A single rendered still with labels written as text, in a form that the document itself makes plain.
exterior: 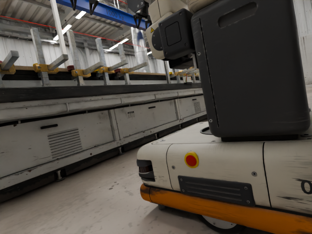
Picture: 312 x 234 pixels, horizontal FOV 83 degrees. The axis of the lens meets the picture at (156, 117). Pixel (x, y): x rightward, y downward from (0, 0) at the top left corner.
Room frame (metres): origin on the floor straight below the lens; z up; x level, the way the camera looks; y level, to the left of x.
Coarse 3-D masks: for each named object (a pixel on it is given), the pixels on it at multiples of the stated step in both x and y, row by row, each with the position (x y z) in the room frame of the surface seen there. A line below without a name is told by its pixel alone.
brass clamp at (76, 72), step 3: (78, 69) 1.40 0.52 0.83; (72, 72) 1.39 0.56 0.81; (75, 72) 1.37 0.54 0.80; (78, 72) 1.39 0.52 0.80; (81, 72) 1.41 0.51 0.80; (72, 75) 1.39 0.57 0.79; (75, 75) 1.38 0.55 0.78; (78, 75) 1.39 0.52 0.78; (81, 75) 1.41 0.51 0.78; (84, 75) 1.43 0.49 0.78; (87, 75) 1.45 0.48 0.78; (90, 75) 1.46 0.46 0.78
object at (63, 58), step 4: (60, 56) 1.10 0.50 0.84; (64, 56) 1.08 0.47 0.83; (56, 60) 1.14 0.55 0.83; (60, 60) 1.11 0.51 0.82; (64, 60) 1.11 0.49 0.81; (52, 64) 1.18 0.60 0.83; (56, 64) 1.15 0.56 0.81; (60, 64) 1.16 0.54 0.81; (48, 68) 1.23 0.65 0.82; (52, 68) 1.21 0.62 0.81
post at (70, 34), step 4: (68, 32) 1.40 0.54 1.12; (72, 32) 1.42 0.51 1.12; (68, 36) 1.41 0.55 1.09; (72, 36) 1.41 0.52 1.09; (68, 40) 1.41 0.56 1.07; (72, 40) 1.40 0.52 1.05; (72, 44) 1.40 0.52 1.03; (72, 48) 1.39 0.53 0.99; (76, 48) 1.42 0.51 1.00; (72, 52) 1.40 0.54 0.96; (76, 52) 1.41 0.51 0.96; (72, 56) 1.41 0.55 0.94; (76, 56) 1.41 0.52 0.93; (76, 60) 1.40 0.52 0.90; (76, 64) 1.40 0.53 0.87; (76, 68) 1.40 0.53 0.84; (80, 68) 1.42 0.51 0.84; (80, 76) 1.41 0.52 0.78; (80, 80) 1.40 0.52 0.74
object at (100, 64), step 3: (96, 63) 1.30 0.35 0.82; (99, 63) 1.27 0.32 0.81; (102, 63) 1.28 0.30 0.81; (90, 66) 1.35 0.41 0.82; (93, 66) 1.32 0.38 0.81; (96, 66) 1.30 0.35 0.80; (99, 66) 1.29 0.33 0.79; (102, 66) 1.31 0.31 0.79; (87, 69) 1.38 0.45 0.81; (90, 69) 1.36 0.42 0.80; (93, 69) 1.33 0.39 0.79; (96, 69) 1.35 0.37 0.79; (84, 72) 1.41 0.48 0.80; (87, 72) 1.39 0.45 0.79; (90, 72) 1.41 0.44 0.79; (72, 78) 1.53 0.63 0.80; (75, 78) 1.51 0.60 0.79
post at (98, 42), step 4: (96, 40) 1.60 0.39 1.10; (100, 40) 1.61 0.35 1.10; (96, 44) 1.61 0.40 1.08; (100, 44) 1.60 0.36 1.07; (100, 48) 1.59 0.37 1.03; (100, 52) 1.59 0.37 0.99; (100, 56) 1.59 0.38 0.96; (100, 60) 1.60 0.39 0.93; (104, 60) 1.61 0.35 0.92; (104, 64) 1.60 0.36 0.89; (104, 72) 1.59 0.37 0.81; (104, 76) 1.59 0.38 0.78; (108, 76) 1.61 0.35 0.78; (104, 80) 1.60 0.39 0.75; (108, 80) 1.60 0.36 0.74
